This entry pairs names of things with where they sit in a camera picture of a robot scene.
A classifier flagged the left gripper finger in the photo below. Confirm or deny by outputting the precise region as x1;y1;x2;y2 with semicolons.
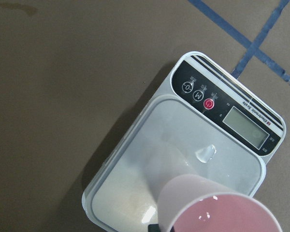
147;224;160;232

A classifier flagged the pink plastic cup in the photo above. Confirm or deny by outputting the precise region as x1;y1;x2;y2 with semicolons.
158;174;282;232

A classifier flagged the white electronic kitchen scale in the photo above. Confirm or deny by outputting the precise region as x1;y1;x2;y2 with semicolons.
82;51;287;232

